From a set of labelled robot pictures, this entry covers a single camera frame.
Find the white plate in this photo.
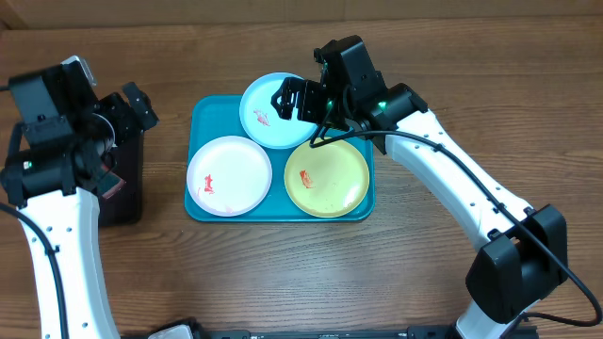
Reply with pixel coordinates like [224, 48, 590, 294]
[187, 136, 272, 218]

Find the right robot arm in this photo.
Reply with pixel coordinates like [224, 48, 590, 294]
[270, 36, 567, 338]

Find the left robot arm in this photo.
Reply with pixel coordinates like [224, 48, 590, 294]
[1, 56, 158, 338]

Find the black rectangular tray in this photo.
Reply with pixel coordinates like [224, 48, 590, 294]
[99, 135, 144, 228]

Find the teal plastic tray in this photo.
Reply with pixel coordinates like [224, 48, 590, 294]
[184, 95, 376, 223]

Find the light blue plate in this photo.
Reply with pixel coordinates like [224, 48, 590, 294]
[239, 73, 318, 150]

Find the yellow-green plate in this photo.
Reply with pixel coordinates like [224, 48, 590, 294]
[284, 140, 370, 218]

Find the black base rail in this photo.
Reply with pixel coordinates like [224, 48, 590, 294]
[120, 317, 540, 339]

